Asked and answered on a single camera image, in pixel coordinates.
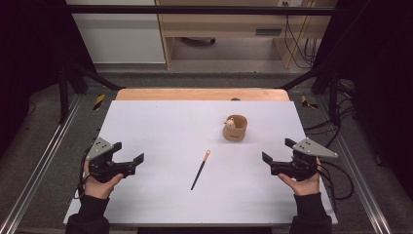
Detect black cables under desk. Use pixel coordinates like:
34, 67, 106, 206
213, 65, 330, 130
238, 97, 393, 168
282, 1, 321, 69

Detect aluminium floor rail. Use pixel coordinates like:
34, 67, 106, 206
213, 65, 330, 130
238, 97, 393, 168
0, 94, 83, 234
316, 97, 394, 234

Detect white cabinet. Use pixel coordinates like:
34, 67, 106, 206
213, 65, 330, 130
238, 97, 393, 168
65, 0, 167, 64

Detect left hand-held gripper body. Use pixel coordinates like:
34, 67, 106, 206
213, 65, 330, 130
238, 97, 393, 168
85, 136, 125, 183

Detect black metal stand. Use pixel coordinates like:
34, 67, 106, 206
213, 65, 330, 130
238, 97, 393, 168
276, 61, 343, 127
57, 61, 126, 125

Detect light wooden desk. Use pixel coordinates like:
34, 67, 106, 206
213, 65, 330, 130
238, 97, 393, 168
155, 0, 337, 70

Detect black floor cables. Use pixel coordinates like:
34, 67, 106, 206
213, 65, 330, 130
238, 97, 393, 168
303, 81, 357, 149

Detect person's left hand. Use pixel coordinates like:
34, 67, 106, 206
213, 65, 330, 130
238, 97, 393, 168
83, 160, 125, 200

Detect dark curtain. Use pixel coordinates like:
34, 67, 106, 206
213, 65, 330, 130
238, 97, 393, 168
314, 0, 413, 200
0, 0, 95, 158

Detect black horizontal frame bar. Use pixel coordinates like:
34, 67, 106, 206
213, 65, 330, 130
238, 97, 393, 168
64, 4, 339, 17

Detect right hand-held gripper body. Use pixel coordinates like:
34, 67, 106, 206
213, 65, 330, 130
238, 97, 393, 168
289, 137, 339, 182

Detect white table sheet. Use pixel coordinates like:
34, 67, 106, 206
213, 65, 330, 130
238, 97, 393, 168
62, 99, 339, 226

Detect person's right hand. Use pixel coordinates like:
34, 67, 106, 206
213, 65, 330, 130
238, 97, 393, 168
278, 157, 322, 197

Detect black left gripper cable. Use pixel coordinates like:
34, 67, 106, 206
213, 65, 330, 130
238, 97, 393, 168
73, 147, 94, 200

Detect yellow black tape strip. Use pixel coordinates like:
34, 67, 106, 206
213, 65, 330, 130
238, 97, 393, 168
93, 94, 107, 111
300, 95, 319, 110

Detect brown pen holder cup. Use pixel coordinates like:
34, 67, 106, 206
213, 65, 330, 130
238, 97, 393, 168
222, 113, 248, 142

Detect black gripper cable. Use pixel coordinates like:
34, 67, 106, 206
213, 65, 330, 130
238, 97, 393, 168
73, 147, 94, 200
316, 159, 356, 213

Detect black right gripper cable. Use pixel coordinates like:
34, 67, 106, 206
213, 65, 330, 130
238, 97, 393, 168
316, 159, 356, 213

